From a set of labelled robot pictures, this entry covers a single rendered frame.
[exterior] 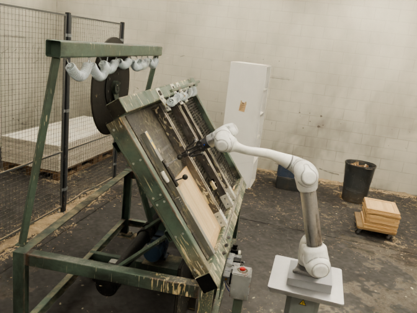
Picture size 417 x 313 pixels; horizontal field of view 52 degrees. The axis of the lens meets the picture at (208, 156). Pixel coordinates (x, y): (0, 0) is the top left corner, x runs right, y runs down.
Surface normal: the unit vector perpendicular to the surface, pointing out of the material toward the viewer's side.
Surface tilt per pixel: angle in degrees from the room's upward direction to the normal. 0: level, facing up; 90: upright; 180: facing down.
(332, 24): 90
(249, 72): 90
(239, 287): 90
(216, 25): 90
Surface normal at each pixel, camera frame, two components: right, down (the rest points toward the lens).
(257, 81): -0.25, 0.22
